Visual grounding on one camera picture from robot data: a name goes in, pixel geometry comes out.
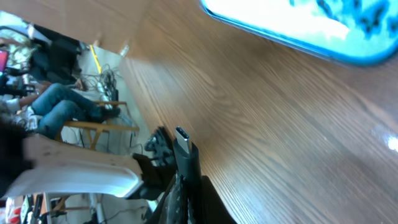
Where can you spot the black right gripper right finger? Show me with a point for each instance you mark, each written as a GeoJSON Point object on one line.
{"type": "Point", "coordinates": [213, 210]}

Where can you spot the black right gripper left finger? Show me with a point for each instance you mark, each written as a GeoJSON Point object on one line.
{"type": "Point", "coordinates": [173, 207]}

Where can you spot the blue Samsung Galaxy smartphone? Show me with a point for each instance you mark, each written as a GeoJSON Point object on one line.
{"type": "Point", "coordinates": [358, 32]}

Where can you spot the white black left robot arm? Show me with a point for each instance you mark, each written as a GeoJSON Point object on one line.
{"type": "Point", "coordinates": [33, 163]}

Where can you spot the seated person in jeans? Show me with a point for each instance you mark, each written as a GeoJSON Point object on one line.
{"type": "Point", "coordinates": [46, 111]}

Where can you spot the cardboard sheet backdrop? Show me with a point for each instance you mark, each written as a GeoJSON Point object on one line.
{"type": "Point", "coordinates": [111, 23]}

